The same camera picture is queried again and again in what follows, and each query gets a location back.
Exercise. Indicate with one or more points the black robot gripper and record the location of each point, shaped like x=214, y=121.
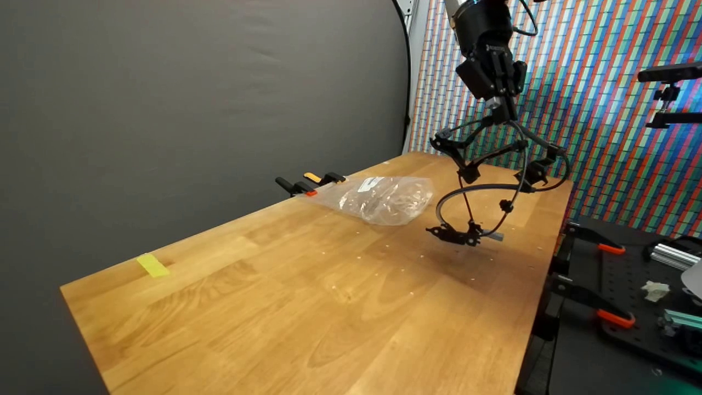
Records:
x=487, y=52

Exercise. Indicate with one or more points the clear plastic bag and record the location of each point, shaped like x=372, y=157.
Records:
x=385, y=197

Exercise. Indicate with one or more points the small white crumpled object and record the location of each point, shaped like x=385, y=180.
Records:
x=657, y=290

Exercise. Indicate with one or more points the silver aluminium extrusion piece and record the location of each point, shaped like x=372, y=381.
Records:
x=674, y=255

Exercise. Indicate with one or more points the black orange marker pen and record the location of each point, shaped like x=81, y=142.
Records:
x=292, y=184

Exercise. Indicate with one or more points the white round disc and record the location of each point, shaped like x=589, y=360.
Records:
x=694, y=282

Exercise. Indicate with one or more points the black perforated side table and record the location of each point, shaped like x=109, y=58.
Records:
x=621, y=352

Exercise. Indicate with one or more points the teal metal bar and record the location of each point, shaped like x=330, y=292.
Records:
x=682, y=318

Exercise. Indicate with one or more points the grey fabric backdrop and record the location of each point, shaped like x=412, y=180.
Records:
x=183, y=111

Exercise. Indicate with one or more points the yellow tape strip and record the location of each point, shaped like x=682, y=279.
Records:
x=151, y=266

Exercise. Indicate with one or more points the white backdrop frame pole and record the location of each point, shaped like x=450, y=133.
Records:
x=416, y=66

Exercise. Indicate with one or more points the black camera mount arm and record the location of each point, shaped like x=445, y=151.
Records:
x=669, y=75

